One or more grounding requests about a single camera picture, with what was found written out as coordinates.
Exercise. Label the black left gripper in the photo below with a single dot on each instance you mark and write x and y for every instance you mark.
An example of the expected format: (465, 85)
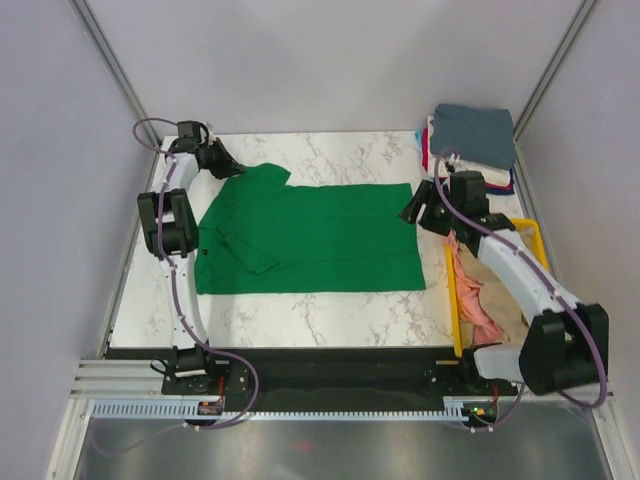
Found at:
(230, 167)

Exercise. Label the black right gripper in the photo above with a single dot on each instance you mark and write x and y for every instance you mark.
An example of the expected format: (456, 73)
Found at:
(424, 195)

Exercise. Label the green t shirt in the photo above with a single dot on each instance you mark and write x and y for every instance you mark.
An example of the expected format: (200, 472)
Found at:
(263, 235)

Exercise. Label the yellow plastic bin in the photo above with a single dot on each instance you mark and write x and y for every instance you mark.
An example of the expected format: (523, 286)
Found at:
(452, 300)

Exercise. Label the beige t shirt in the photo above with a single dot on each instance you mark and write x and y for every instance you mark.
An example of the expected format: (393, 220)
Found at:
(500, 300)

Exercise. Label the pink t shirt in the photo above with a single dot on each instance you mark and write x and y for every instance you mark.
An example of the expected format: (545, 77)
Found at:
(485, 330)

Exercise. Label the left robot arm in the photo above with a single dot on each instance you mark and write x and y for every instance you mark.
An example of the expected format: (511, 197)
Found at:
(171, 235)

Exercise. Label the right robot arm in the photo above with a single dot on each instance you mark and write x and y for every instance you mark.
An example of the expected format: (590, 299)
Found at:
(566, 345)

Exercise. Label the folded red t shirt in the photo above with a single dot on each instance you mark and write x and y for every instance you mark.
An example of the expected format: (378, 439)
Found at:
(497, 181)

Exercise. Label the folded cream t shirt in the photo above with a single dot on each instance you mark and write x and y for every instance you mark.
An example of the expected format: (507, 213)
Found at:
(494, 178)

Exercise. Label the folded navy t shirt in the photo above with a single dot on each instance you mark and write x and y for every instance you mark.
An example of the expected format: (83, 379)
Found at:
(500, 190)

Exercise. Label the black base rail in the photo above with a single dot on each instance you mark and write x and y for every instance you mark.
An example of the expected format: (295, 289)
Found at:
(348, 379)

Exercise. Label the white slotted cable duct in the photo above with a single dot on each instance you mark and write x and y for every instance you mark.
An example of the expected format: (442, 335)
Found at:
(194, 410)

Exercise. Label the left aluminium frame post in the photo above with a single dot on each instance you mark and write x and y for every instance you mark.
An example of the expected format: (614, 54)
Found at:
(98, 37)

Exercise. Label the aluminium frame post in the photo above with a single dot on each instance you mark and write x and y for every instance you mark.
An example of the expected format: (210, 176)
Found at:
(98, 37)
(577, 24)

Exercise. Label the aluminium extrusion rail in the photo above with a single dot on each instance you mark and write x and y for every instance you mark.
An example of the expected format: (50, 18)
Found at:
(116, 379)

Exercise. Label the right aluminium frame post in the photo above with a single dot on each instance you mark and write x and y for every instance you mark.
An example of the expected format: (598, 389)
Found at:
(577, 24)

